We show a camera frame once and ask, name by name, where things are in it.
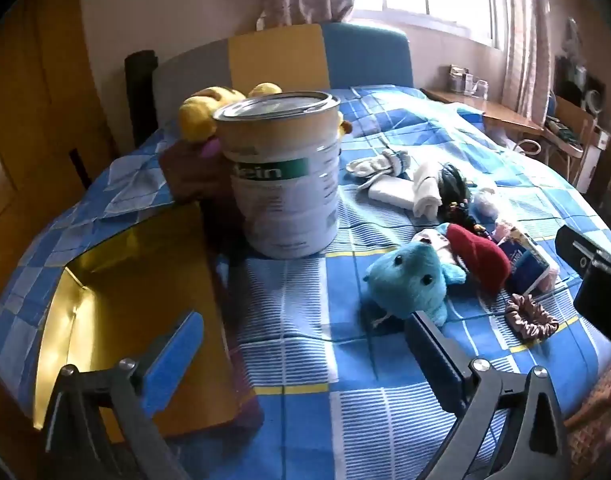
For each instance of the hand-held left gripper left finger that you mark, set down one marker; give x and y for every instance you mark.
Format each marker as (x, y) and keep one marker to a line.
(173, 362)

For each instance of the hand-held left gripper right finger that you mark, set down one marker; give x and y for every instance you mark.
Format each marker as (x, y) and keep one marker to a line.
(435, 360)

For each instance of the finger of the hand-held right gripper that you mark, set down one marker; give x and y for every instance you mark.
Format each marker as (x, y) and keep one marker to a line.
(578, 245)

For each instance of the blue tissue packet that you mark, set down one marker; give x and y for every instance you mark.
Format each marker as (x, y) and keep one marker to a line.
(523, 265)

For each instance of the blue plush toy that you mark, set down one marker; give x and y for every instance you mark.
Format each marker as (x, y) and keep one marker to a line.
(410, 280)

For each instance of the pink scrunchie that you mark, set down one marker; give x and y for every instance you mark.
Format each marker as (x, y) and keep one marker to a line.
(515, 310)

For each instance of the gold metal tray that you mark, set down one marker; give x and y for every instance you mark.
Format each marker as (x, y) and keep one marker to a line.
(110, 300)

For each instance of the red cloth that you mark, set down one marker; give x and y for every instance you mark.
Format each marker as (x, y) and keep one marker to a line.
(478, 255)

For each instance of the pink white hair bow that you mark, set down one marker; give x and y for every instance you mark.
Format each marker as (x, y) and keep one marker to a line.
(433, 240)

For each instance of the black beaded hair piece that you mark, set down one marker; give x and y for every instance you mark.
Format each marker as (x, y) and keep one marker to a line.
(453, 180)

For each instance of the white sponge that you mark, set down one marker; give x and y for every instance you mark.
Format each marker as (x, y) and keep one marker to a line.
(390, 192)

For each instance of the white striped sock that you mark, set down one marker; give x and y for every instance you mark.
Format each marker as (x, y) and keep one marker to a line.
(380, 162)

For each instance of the small white box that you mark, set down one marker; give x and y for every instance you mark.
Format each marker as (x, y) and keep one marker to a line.
(603, 139)

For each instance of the blue checked bedsheet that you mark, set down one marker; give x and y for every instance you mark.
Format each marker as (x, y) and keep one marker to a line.
(310, 360)

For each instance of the wooden chair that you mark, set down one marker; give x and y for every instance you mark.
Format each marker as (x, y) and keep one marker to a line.
(570, 115)

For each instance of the brown patterned cloth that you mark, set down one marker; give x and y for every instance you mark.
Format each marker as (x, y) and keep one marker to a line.
(598, 440)

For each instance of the small white fan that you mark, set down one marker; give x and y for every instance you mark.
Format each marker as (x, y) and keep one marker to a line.
(595, 101)

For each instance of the wooden desk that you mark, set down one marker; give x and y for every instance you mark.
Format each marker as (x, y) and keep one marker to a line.
(505, 115)

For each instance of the black appliance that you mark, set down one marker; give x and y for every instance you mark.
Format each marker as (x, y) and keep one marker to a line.
(573, 80)

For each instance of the maroon cardboard box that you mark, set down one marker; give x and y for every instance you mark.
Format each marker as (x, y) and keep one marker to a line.
(195, 175)

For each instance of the white powder can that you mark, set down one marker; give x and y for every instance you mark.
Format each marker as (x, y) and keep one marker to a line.
(280, 200)

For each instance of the clear desk organiser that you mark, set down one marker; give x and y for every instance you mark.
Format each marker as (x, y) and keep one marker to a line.
(457, 79)

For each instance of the yellow plush toy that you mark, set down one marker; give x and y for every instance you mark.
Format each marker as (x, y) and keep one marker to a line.
(198, 115)

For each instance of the black rolled mat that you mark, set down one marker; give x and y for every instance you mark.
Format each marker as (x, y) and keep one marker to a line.
(140, 90)

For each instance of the grey yellow blue headboard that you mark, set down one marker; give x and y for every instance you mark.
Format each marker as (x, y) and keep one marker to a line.
(365, 55)

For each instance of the wooden wardrobe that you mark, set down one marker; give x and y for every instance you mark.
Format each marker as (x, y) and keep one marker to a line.
(35, 85)

